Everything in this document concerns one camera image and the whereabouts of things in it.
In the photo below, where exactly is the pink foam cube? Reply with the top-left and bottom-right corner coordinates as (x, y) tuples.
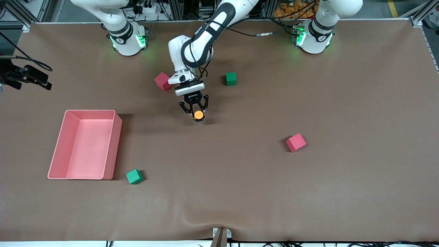
(154, 72), (172, 92)
(286, 133), (307, 153)

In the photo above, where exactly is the white power strip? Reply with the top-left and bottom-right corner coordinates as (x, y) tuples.
(135, 3), (159, 14)

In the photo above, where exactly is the pink plastic tray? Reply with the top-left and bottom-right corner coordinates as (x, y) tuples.
(47, 109), (123, 180)

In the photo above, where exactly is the aluminium frame rail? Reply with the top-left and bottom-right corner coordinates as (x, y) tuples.
(410, 0), (439, 27)
(0, 0), (52, 32)

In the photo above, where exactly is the brown table cover mat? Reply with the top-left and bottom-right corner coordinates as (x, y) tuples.
(0, 19), (439, 242)

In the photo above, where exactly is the metal table edge bracket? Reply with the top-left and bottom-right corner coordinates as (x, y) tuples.
(210, 227), (233, 247)

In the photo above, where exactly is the bag of orange items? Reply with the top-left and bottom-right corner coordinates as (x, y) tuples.
(273, 0), (318, 20)

